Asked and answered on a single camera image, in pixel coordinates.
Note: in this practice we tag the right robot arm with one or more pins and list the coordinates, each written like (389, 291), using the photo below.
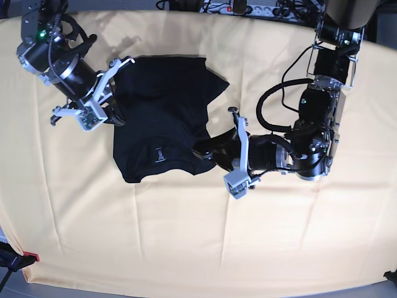
(48, 34)

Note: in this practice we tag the red black table clamp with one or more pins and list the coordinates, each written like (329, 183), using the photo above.
(13, 261)

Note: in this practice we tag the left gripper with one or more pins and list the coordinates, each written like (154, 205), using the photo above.
(266, 152)

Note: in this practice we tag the black corner object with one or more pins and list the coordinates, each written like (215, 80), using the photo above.
(391, 276)

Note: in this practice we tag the dark navy T-shirt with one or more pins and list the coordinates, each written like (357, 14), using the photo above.
(164, 101)

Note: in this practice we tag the yellow table cloth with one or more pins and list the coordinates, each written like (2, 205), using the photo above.
(178, 235)

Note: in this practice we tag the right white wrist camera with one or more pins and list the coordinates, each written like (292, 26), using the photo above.
(90, 117)

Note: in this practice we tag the white power strip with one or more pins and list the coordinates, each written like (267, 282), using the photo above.
(288, 11)

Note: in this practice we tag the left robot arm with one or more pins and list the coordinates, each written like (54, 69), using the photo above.
(308, 147)

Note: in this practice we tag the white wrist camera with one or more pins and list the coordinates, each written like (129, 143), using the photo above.
(90, 117)
(237, 183)

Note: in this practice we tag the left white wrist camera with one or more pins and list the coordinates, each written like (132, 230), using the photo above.
(237, 183)

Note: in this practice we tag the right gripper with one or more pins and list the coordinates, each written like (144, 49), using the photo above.
(77, 80)

